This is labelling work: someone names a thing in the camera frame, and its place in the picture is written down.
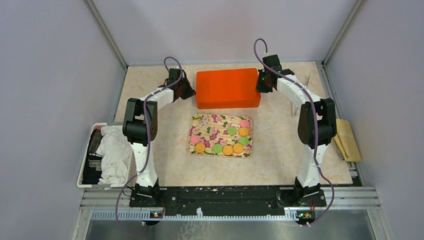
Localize purple cable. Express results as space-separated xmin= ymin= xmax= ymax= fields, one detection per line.
xmin=114 ymin=56 xmax=184 ymax=237
xmin=253 ymin=38 xmax=335 ymax=227

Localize green cookie bottom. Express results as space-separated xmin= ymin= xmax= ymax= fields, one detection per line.
xmin=212 ymin=144 xmax=223 ymax=154

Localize green cookie middle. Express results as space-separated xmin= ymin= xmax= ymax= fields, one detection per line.
xmin=227 ymin=126 xmax=237 ymax=136

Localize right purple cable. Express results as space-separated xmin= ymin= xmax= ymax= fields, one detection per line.
xmin=253 ymin=38 xmax=335 ymax=227

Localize pink cookie top right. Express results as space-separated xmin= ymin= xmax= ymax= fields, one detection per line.
xmin=239 ymin=119 xmax=250 ymax=128

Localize green cookie right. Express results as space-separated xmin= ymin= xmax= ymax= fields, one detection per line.
xmin=238 ymin=136 xmax=250 ymax=146

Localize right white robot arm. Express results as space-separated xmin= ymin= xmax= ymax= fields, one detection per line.
xmin=256 ymin=54 xmax=337 ymax=206

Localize green cookie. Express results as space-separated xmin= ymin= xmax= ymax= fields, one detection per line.
xmin=212 ymin=144 xmax=223 ymax=154
xmin=238 ymin=136 xmax=250 ymax=146
xmin=227 ymin=126 xmax=237 ymax=136

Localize pink cookie left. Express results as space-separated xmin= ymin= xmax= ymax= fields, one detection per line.
xmin=190 ymin=135 xmax=201 ymax=145

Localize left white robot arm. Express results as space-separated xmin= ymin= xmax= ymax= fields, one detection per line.
xmin=122 ymin=68 xmax=196 ymax=207

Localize orange box lid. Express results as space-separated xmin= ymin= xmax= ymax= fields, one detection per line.
xmin=195 ymin=68 xmax=261 ymax=110

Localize metal serving tongs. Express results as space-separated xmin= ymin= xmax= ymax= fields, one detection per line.
xmin=290 ymin=73 xmax=312 ymax=117

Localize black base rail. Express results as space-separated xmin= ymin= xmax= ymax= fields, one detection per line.
xmin=129 ymin=185 xmax=327 ymax=217

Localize floral serving tray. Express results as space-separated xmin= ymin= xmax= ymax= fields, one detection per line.
xmin=187 ymin=113 xmax=253 ymax=159

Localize white plastic basket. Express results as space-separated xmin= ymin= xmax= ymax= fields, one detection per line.
xmin=76 ymin=122 xmax=137 ymax=189

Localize orange cookie bottom middle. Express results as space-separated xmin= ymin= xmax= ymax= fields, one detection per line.
xmin=222 ymin=145 xmax=234 ymax=156

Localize pink cookie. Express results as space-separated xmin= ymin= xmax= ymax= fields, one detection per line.
xmin=190 ymin=135 xmax=201 ymax=145
xmin=239 ymin=119 xmax=250 ymax=128

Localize orange cookie bottom right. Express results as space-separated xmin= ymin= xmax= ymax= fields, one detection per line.
xmin=232 ymin=143 xmax=244 ymax=154

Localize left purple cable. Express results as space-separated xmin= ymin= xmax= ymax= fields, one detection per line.
xmin=114 ymin=56 xmax=184 ymax=237

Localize white cloth in basket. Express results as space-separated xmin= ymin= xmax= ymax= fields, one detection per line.
xmin=96 ymin=126 xmax=133 ymax=185

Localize orange cookie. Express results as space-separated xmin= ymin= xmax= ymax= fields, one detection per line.
xmin=222 ymin=145 xmax=234 ymax=156
xmin=194 ymin=142 xmax=206 ymax=154
xmin=232 ymin=143 xmax=244 ymax=154
xmin=238 ymin=127 xmax=250 ymax=137

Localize orange cookie bottom left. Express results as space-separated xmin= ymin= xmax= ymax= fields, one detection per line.
xmin=194 ymin=142 xmax=206 ymax=154

